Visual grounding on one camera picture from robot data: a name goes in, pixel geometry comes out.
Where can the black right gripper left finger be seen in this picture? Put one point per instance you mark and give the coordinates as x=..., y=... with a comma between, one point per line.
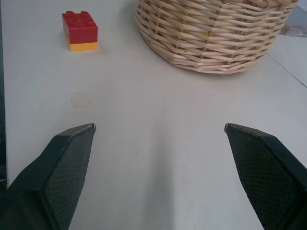
x=62, y=172

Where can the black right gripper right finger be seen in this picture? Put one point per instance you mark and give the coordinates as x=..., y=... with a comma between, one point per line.
x=266, y=172

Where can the woven wicker basket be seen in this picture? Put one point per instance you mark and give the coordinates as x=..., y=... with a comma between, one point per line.
x=213, y=33

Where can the red and yellow toy brick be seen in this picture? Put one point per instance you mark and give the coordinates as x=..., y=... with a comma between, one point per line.
x=80, y=31

